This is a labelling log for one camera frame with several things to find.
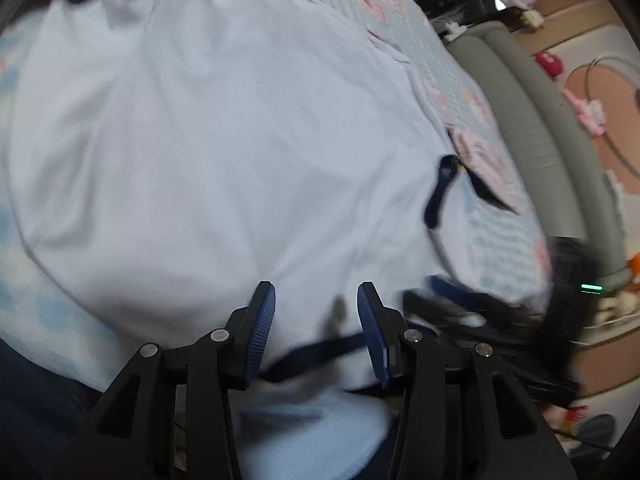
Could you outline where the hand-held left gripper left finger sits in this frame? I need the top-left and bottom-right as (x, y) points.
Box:
(55, 281), (277, 480)

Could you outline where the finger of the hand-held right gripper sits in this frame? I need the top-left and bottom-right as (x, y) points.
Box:
(429, 275), (531, 318)
(402, 290), (546, 346)

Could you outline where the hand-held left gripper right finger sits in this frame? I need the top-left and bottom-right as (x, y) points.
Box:
(356, 281), (577, 480)

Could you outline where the white shirt with navy collar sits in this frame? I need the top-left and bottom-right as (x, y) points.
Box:
(5, 0), (461, 396)

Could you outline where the person's light blue top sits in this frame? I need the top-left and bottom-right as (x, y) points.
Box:
(235, 390), (391, 480)

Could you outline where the grey-blue slipper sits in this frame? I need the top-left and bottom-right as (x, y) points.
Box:
(570, 415), (616, 453)

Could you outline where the pink printed pouch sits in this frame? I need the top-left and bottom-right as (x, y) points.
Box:
(447, 127), (521, 213)

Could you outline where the round hoop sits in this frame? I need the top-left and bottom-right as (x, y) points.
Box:
(585, 55), (640, 181)

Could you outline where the grey padded bed bumper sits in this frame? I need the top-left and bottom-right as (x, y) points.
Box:
(445, 22), (628, 286)

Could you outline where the pink toy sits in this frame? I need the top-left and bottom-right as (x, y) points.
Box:
(562, 89), (608, 136)

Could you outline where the blue checked printed blanket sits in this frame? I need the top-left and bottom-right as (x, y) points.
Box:
(0, 0), (551, 391)

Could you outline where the red toy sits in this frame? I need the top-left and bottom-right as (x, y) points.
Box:
(532, 51), (566, 78)

